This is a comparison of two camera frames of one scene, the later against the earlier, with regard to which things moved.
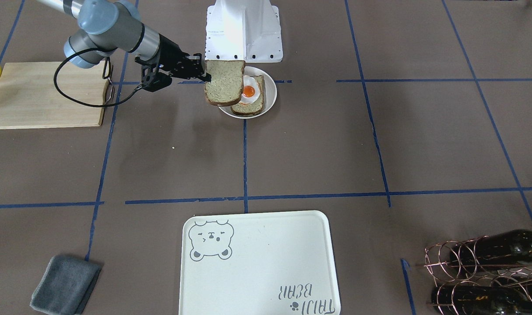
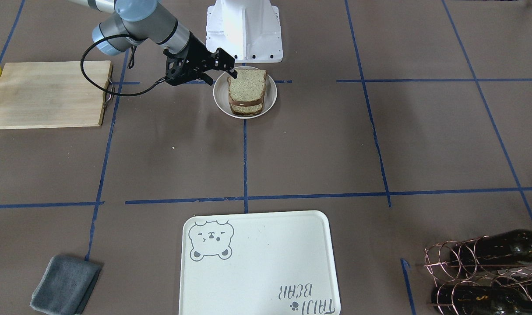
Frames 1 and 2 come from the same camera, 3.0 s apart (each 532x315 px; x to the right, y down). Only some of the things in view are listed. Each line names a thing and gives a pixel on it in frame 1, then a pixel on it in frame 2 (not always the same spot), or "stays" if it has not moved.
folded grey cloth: [65, 286] stays
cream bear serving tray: [274, 264] stays
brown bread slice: [226, 87] → [249, 85]
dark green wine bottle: [509, 247] stays
